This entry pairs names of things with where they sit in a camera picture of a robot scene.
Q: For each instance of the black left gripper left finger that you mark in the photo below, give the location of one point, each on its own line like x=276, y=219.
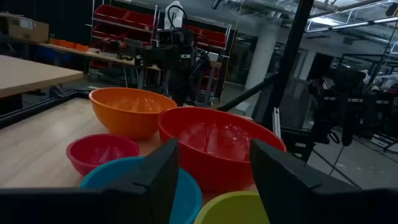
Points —
x=155, y=186

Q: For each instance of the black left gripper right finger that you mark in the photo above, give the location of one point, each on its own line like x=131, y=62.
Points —
x=286, y=193

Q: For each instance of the blue plastic bowl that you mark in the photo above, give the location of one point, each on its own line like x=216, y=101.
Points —
x=189, y=199

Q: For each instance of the yellow-green plastic bowl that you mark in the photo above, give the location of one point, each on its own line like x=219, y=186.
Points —
x=233, y=210

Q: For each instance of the small crimson plastic bowl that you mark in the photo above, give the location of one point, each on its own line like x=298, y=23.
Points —
x=93, y=155

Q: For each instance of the orange plastic bowl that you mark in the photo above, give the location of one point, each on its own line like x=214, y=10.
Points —
x=124, y=121

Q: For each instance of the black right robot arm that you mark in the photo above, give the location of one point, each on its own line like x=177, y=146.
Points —
x=182, y=81

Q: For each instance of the metal shelf with red bins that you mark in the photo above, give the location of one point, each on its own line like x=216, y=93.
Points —
x=124, y=18

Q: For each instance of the nested rainbow coloured bowls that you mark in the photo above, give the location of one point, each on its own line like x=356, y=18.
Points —
x=214, y=168

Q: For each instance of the white cloth cover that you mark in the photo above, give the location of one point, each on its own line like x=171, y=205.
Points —
x=174, y=17

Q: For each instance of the white aluminium profile piece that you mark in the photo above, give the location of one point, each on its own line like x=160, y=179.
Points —
x=276, y=123

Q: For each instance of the wooden workbench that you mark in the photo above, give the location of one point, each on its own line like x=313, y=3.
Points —
x=99, y=56

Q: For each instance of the white round column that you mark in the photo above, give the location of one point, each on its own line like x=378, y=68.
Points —
x=261, y=59

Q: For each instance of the orange storage bins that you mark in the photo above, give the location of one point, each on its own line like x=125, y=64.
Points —
x=70, y=44

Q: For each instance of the black background robot station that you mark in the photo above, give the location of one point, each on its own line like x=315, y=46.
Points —
x=348, y=102

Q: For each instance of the light wood desk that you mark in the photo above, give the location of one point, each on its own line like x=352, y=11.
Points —
x=28, y=74

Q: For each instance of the cardboard box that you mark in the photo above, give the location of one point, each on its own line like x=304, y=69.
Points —
x=26, y=29

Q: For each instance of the ceiling light strip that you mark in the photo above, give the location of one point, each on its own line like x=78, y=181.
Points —
x=351, y=25

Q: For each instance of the black aluminium table frame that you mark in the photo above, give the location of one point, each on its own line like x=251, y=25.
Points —
x=292, y=46

